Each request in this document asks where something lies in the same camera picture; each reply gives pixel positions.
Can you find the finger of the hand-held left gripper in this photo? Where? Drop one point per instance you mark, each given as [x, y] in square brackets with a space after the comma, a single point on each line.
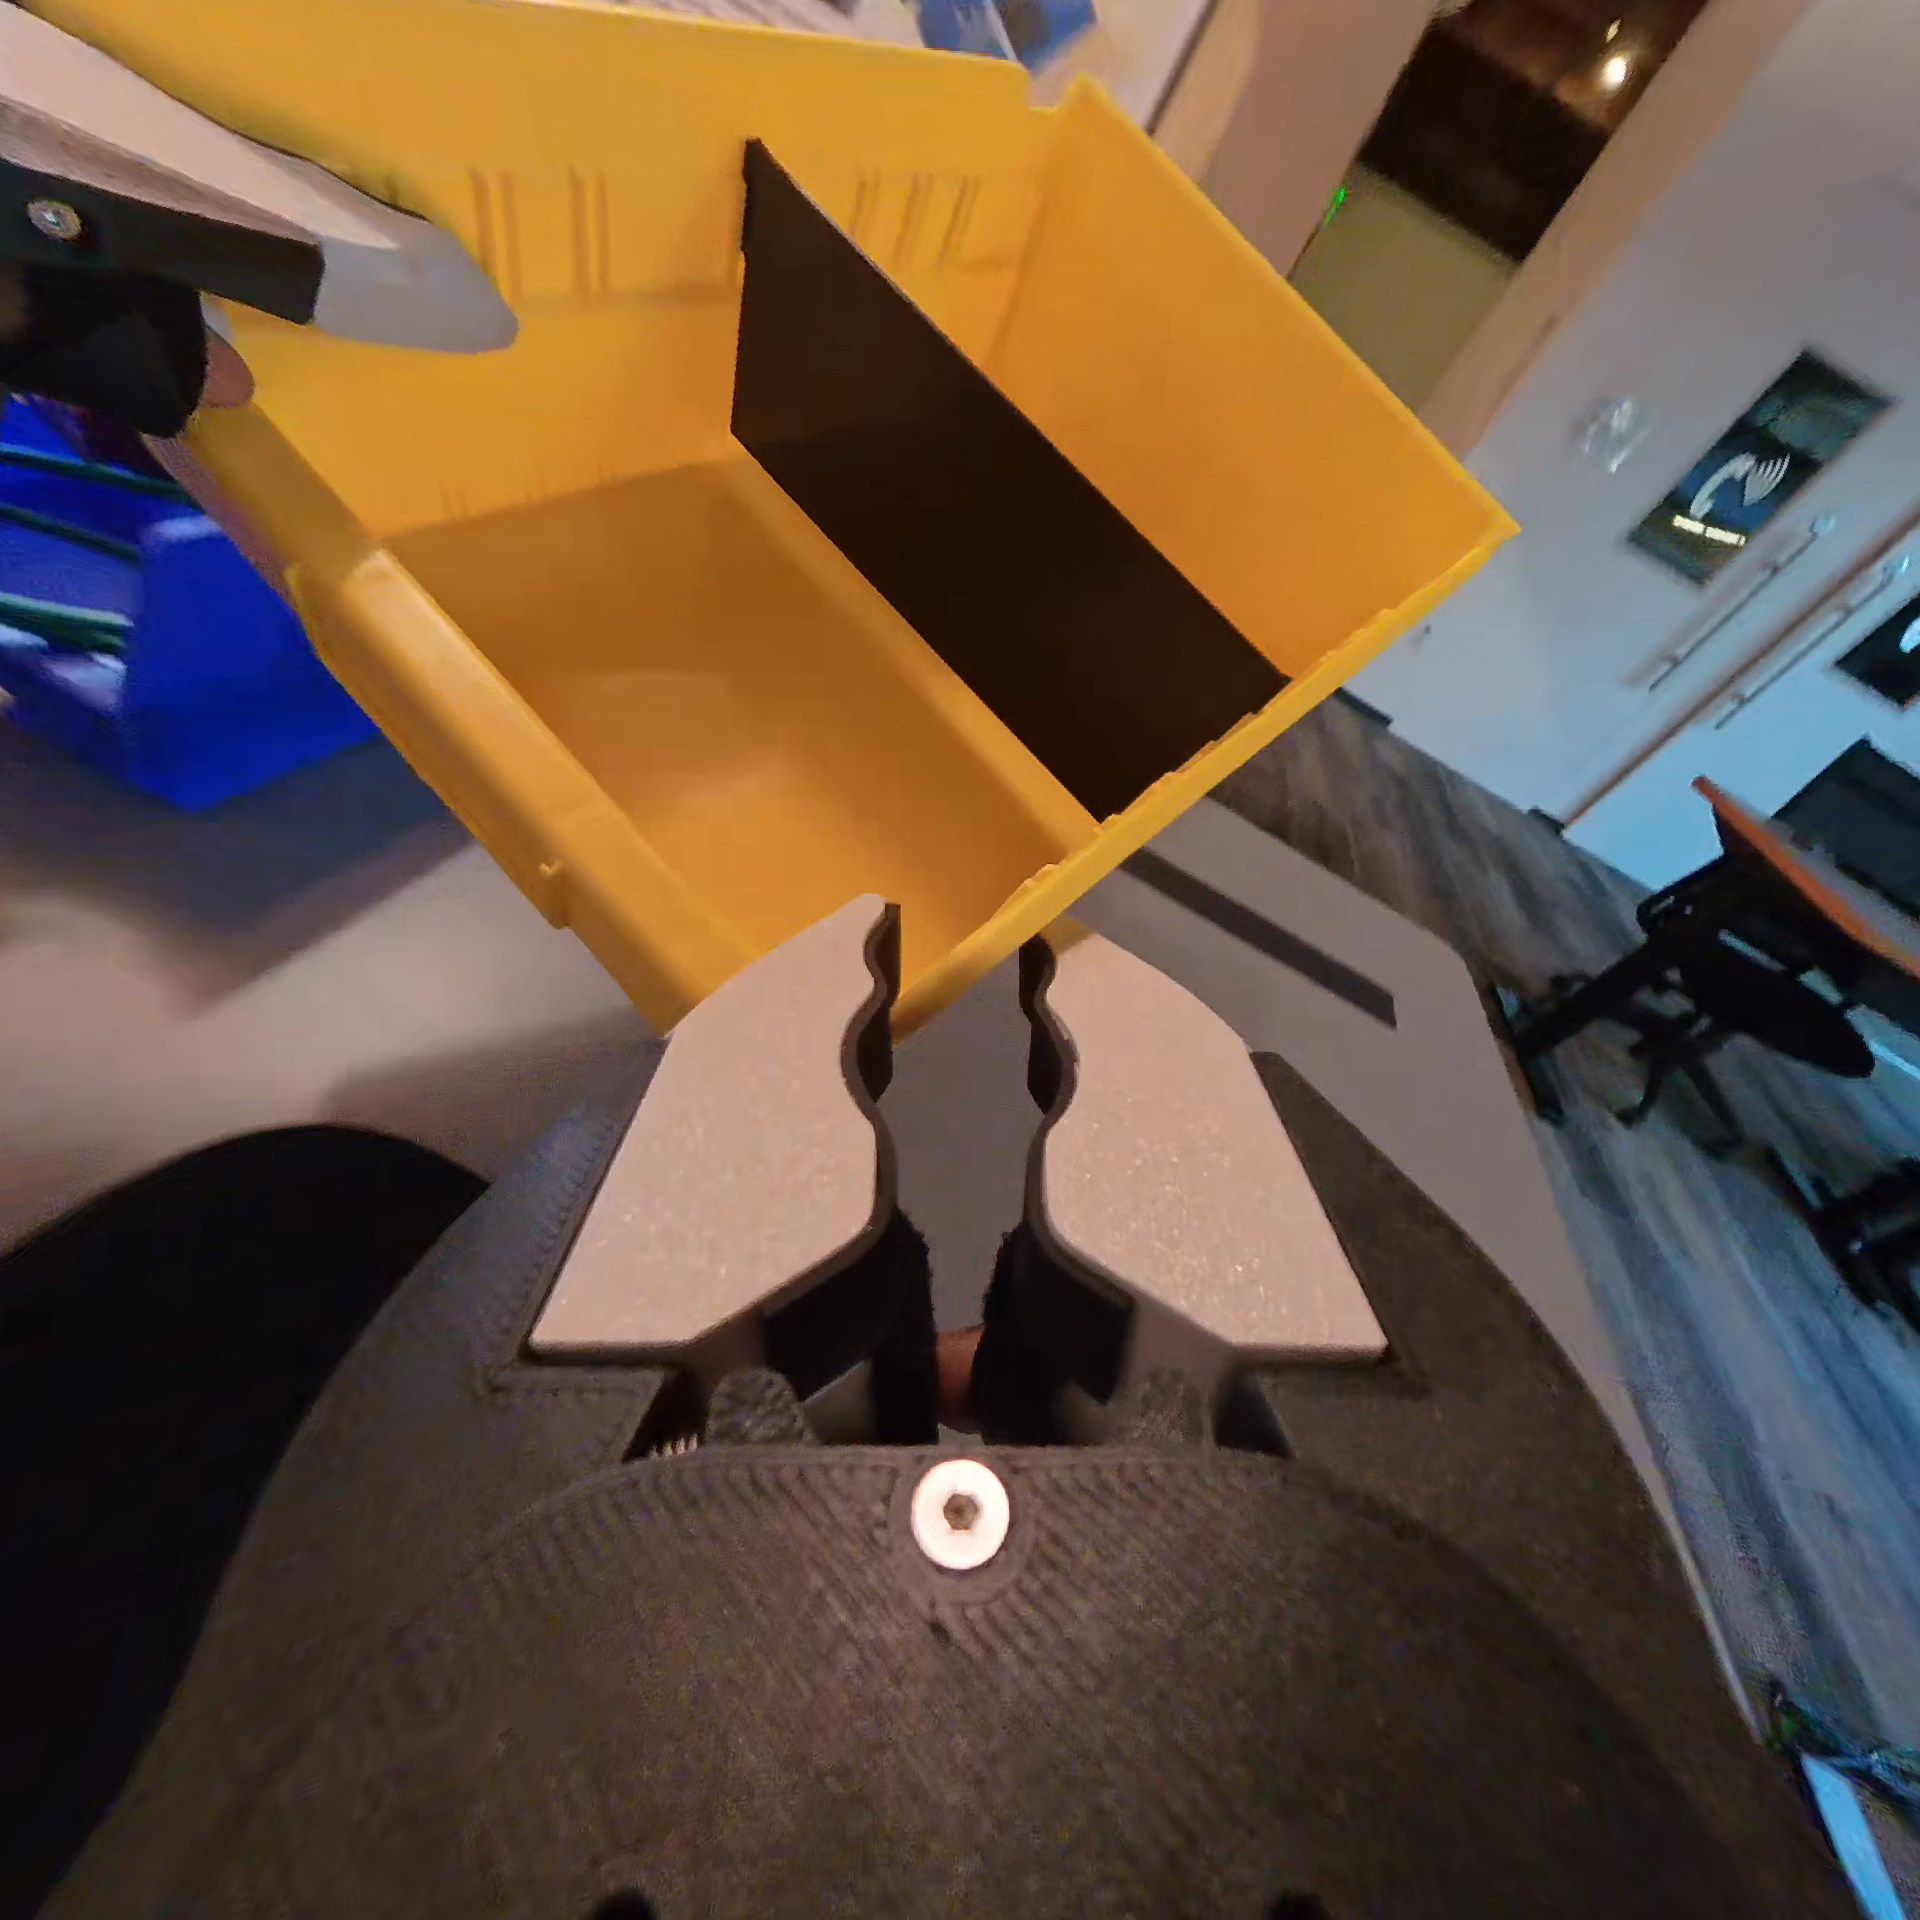
[421, 293]

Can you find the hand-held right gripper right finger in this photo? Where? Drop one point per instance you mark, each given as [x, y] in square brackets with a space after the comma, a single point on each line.
[1184, 1185]

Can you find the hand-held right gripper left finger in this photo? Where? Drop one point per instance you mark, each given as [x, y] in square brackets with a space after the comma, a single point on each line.
[720, 1185]

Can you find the blue plastic bin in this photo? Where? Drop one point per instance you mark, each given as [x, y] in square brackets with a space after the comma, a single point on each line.
[243, 677]

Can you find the yellow plastic bin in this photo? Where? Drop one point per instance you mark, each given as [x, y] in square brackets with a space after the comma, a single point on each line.
[1201, 375]

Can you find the wooden top office desk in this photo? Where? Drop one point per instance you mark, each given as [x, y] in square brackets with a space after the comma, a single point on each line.
[1816, 885]

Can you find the person's left hand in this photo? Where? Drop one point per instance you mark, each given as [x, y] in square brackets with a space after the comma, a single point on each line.
[229, 373]

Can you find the person's right hand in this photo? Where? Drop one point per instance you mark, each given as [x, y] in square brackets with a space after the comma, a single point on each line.
[959, 1375]

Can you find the black office chair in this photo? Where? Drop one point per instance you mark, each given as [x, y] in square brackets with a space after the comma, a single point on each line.
[1726, 991]

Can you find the black bin divider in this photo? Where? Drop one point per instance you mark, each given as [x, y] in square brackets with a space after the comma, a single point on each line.
[975, 494]

